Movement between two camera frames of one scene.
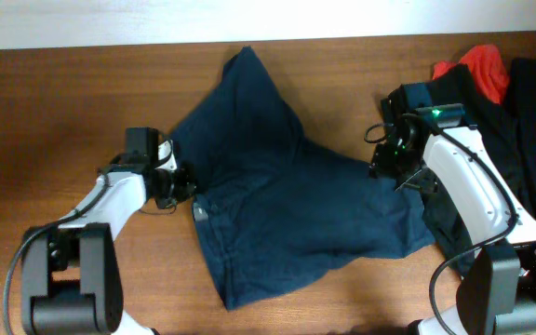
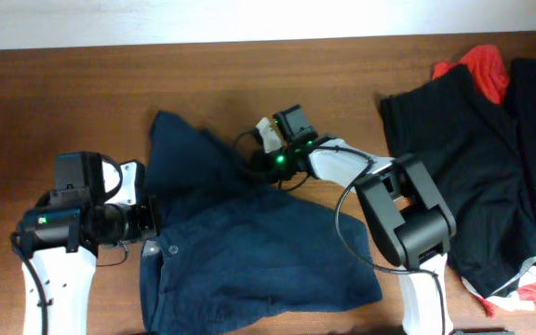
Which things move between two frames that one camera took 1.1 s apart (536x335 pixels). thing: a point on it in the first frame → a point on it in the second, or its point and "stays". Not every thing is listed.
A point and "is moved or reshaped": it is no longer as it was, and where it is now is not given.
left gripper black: x=182 y=181 → x=149 y=218
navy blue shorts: x=274 y=208 is moved or reshaped
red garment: x=488 y=66 stays
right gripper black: x=384 y=158 → x=259 y=164
